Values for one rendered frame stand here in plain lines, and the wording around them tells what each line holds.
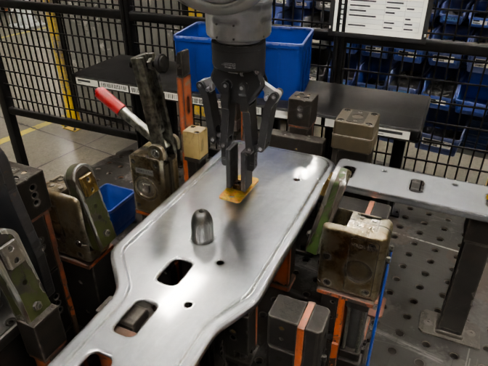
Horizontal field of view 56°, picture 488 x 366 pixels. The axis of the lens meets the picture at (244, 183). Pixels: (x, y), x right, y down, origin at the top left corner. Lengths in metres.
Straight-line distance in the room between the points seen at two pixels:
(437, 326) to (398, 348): 0.10
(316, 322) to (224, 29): 0.38
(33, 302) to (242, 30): 0.42
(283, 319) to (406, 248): 0.67
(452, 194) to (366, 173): 0.15
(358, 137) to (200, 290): 0.47
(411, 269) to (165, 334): 0.72
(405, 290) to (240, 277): 0.55
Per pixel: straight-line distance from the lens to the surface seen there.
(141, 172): 0.81
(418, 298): 1.07
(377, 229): 0.64
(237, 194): 0.74
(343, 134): 0.92
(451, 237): 1.28
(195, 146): 0.84
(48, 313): 0.62
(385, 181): 0.84
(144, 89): 0.75
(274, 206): 0.74
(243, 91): 0.66
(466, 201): 0.83
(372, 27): 1.17
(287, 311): 0.58
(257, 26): 0.62
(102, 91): 0.83
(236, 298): 0.58
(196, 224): 0.64
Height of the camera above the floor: 1.41
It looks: 31 degrees down
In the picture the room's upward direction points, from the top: straight up
